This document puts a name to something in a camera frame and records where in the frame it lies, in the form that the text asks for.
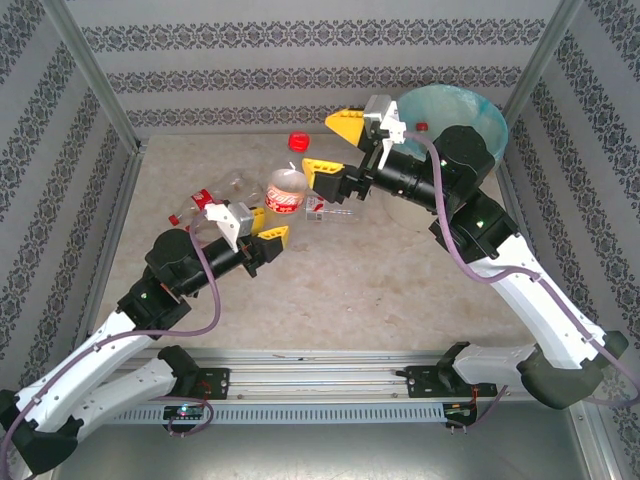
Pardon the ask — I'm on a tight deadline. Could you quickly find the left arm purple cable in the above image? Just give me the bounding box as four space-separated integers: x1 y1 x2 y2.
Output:
0 214 222 480

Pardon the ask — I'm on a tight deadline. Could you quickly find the aluminium frame bar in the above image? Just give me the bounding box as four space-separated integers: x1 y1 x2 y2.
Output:
74 142 149 351

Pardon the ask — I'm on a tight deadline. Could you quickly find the white ribbed waste bin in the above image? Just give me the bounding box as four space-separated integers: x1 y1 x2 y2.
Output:
382 83 510 235

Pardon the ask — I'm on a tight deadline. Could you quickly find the white slotted cable duct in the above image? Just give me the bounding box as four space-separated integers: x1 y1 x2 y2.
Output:
67 403 446 426

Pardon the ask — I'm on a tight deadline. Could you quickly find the large clear bottle white cap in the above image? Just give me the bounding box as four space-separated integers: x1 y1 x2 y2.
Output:
303 195 357 227

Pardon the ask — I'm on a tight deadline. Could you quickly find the cola bottle red label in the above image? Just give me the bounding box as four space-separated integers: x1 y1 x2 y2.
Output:
263 130 312 217
167 169 265 227

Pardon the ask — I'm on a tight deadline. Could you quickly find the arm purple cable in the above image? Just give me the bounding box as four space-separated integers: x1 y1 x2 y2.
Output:
0 214 222 480
403 130 640 434

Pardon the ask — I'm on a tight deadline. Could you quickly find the aluminium frame post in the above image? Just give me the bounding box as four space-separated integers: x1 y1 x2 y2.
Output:
502 0 586 124
42 0 146 154

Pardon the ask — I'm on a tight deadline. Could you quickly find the light blue bin liner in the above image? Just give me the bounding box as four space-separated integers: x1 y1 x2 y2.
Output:
397 83 510 174

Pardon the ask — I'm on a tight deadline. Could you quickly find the aluminium mounting rail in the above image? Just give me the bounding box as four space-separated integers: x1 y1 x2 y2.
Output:
99 347 531 404

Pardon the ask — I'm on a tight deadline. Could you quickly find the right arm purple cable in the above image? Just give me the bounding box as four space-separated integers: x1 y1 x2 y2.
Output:
403 130 640 434

